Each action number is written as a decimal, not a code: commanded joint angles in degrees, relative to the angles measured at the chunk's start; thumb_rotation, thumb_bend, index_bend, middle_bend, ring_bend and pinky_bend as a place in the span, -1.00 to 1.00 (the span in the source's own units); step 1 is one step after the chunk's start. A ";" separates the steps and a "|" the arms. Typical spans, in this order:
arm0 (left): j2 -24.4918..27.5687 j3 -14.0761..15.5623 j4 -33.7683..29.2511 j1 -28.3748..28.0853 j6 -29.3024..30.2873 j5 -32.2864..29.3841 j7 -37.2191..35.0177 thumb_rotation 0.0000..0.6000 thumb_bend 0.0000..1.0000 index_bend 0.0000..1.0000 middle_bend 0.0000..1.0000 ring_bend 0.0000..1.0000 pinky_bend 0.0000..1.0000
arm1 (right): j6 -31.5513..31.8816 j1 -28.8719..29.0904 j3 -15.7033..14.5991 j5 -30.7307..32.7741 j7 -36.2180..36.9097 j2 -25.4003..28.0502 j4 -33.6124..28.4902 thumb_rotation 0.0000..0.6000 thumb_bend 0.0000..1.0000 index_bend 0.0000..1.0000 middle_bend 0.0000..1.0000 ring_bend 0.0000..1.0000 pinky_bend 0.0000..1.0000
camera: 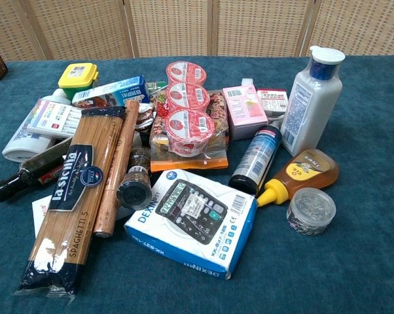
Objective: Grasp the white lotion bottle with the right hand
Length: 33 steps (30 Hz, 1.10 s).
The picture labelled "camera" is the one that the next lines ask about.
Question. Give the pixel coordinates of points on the pink carton box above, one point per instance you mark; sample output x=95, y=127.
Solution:
x=244, y=109

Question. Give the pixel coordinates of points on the tall white bottle blue label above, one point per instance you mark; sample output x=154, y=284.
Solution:
x=310, y=101

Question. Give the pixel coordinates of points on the spice grinder jar black cap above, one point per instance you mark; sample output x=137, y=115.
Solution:
x=136, y=186

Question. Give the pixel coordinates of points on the dark olive oil bottle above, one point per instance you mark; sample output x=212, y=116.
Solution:
x=27, y=176

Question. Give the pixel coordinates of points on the white blue calculator box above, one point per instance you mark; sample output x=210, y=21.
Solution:
x=197, y=222

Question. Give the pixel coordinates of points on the white card red print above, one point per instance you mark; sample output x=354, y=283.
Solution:
x=41, y=212

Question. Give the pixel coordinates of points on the white lying bottle blue print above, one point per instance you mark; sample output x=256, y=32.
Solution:
x=25, y=144

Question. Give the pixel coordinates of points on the red-lidded cup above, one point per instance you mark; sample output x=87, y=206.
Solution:
x=190, y=132
x=188, y=96
x=185, y=72

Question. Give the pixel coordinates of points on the colourful snack packet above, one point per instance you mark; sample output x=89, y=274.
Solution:
x=148, y=111

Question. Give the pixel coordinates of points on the small white red-print box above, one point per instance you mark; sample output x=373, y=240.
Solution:
x=273, y=99

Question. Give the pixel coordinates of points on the black blue cylindrical bottle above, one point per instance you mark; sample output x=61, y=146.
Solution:
x=257, y=157

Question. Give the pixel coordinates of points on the woven folding screen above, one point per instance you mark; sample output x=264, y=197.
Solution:
x=197, y=26

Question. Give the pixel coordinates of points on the blue white food box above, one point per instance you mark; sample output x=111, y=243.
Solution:
x=113, y=95

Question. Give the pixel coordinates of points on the clear bag with orange base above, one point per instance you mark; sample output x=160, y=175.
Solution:
x=190, y=157

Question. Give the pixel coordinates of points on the honey squeeze bottle yellow cap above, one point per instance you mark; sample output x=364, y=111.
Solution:
x=306, y=175

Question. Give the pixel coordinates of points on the spaghetti packet dark blue label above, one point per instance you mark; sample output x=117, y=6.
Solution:
x=73, y=183

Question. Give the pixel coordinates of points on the white marker pen set box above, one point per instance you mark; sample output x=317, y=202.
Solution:
x=56, y=119

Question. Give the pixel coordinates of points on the round clear tub of pins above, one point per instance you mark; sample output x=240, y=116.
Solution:
x=311, y=211

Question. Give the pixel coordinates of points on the green container yellow lid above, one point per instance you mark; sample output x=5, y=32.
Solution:
x=79, y=76

